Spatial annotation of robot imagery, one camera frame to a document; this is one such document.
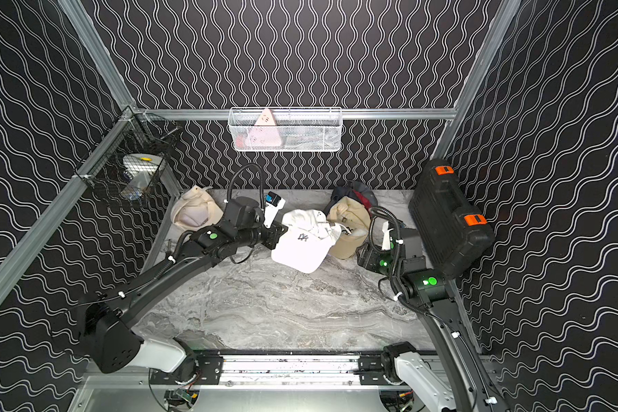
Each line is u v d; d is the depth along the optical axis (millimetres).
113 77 822
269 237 676
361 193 1127
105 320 399
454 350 417
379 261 625
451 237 816
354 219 1004
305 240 817
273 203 664
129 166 804
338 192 1033
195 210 1124
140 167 815
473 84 837
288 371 757
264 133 899
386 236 653
